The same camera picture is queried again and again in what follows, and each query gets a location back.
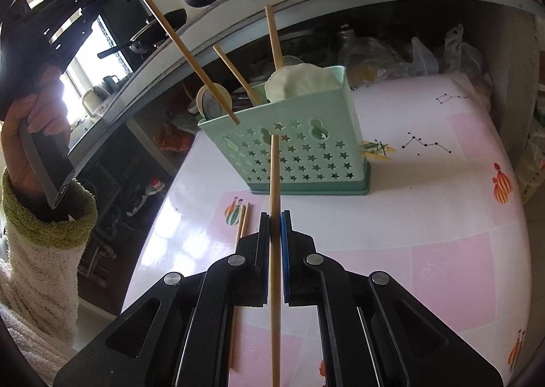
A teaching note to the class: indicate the yellowish plastic bag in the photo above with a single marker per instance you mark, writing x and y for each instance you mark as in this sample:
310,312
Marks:
370,57

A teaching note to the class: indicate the white kettle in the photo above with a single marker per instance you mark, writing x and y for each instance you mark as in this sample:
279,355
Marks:
93,101

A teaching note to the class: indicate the white plastic bag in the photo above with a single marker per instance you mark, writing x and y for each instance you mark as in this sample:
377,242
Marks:
460,55

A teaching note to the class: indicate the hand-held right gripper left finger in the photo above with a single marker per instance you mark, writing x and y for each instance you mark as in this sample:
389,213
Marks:
264,250

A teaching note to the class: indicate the black frying pan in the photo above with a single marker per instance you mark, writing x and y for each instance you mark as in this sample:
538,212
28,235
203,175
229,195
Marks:
144,40

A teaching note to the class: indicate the pink printed tablecloth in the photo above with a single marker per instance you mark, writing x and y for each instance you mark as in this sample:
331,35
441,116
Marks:
425,221

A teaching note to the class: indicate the white ladle spoon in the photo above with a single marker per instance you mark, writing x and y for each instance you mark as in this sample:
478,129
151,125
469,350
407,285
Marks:
298,80

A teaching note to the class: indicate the red capped bottle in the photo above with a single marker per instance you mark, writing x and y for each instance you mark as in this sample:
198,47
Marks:
154,193

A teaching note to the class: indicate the orange plastic bag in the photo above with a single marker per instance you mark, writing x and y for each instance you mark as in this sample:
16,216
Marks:
174,138

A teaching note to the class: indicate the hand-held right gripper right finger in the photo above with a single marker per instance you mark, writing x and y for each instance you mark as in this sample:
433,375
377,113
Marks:
284,250

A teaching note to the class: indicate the pale green spoon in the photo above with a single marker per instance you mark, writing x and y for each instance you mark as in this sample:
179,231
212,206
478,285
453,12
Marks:
208,104

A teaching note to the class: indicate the green star-cutout utensil holder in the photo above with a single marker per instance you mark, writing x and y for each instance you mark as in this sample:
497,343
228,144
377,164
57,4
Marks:
306,157

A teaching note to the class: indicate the person's left forearm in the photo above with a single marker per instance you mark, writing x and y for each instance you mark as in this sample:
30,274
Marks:
38,276

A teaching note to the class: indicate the wooden chopstick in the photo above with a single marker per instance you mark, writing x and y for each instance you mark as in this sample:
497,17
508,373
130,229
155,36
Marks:
273,38
246,216
241,225
275,199
236,74
191,59

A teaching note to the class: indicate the person's left hand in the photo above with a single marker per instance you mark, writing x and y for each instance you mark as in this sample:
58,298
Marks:
42,114

